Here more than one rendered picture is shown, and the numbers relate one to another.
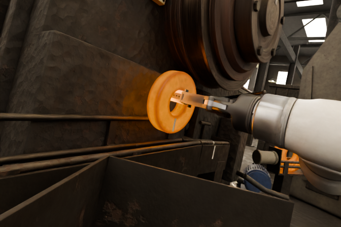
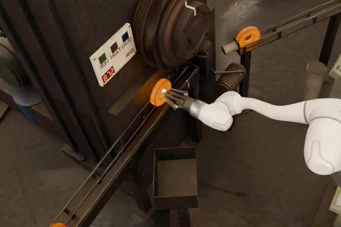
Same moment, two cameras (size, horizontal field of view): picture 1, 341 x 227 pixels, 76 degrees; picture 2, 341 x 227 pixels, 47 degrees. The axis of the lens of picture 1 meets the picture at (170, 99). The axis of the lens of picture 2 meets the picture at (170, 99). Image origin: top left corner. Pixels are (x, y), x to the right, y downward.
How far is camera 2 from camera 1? 1.78 m
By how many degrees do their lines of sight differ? 52
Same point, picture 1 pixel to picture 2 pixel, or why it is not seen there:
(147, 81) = (145, 88)
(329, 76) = not seen: outside the picture
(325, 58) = not seen: outside the picture
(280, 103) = (196, 111)
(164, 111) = (159, 102)
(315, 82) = not seen: outside the picture
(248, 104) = (188, 108)
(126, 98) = (141, 101)
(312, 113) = (203, 117)
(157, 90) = (153, 100)
